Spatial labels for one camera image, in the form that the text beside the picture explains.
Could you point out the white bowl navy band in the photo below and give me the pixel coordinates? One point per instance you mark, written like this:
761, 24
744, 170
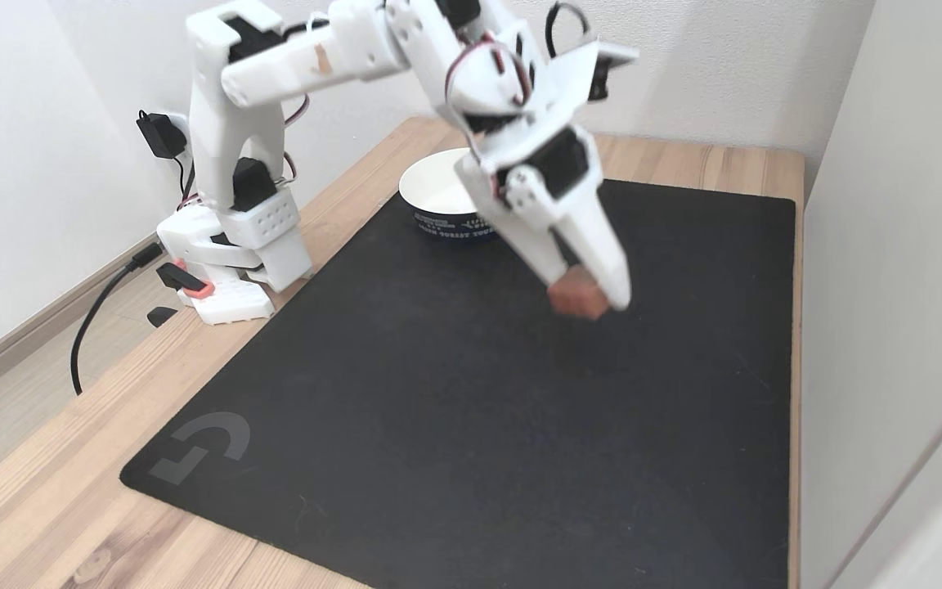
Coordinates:
438, 196

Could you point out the red-brown cube toy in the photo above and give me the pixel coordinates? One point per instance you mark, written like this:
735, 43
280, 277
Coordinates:
577, 298

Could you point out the black desk mat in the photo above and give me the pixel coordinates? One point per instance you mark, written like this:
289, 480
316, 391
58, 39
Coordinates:
438, 409

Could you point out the wrist camera on white bracket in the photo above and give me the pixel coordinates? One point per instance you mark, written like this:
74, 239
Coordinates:
610, 56

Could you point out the black orange table clamp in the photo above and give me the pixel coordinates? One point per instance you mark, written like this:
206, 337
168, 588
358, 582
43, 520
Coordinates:
189, 282

